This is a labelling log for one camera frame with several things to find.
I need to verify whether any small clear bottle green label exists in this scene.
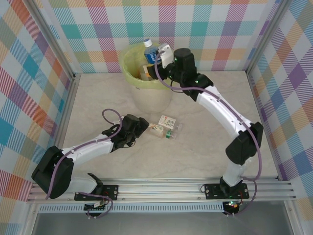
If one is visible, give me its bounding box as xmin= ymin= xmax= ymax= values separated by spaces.
xmin=164 ymin=123 xmax=183 ymax=140

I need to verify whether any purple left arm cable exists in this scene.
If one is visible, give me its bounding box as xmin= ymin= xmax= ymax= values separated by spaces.
xmin=45 ymin=108 xmax=124 ymax=219

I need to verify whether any clear bottle blue label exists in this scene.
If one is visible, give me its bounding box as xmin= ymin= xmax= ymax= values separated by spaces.
xmin=142 ymin=38 xmax=160 ymax=65

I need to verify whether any aluminium frame post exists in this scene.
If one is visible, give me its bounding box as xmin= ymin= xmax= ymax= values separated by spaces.
xmin=246 ymin=0 xmax=288 ymax=74
xmin=28 ymin=0 xmax=75 ymax=79

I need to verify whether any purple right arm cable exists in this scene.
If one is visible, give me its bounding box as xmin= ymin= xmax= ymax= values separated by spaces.
xmin=154 ymin=49 xmax=262 ymax=216

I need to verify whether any white green carton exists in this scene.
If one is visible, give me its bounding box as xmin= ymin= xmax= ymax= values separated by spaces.
xmin=158 ymin=115 xmax=178 ymax=130

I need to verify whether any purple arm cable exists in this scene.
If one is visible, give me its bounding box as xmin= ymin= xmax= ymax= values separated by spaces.
xmin=154 ymin=49 xmax=262 ymax=216
xmin=45 ymin=108 xmax=124 ymax=219

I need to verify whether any white waste bin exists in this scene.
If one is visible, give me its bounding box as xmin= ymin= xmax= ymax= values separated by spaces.
xmin=119 ymin=45 xmax=180 ymax=114

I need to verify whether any grey metal panel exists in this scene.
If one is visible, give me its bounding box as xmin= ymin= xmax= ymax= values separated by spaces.
xmin=30 ymin=212 xmax=295 ymax=235

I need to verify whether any green plastic bin liner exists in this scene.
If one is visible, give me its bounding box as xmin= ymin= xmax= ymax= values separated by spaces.
xmin=119 ymin=45 xmax=179 ymax=91

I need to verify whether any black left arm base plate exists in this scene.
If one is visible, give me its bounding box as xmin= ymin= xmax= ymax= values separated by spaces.
xmin=74 ymin=184 xmax=119 ymax=202

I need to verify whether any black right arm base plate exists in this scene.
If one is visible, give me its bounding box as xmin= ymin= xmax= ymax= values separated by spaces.
xmin=203 ymin=182 xmax=249 ymax=200

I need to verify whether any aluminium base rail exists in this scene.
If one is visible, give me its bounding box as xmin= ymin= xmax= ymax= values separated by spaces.
xmin=26 ymin=177 xmax=298 ymax=203

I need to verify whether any perforated metal cable tray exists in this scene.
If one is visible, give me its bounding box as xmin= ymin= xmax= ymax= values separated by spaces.
xmin=38 ymin=204 xmax=225 ymax=214

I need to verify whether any small circuit board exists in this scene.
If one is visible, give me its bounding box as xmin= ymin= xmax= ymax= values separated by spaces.
xmin=84 ymin=201 xmax=108 ymax=213
xmin=224 ymin=200 xmax=241 ymax=212

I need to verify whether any aluminium side rail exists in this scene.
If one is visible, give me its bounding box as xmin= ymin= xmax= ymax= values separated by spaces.
xmin=52 ymin=72 xmax=82 ymax=148

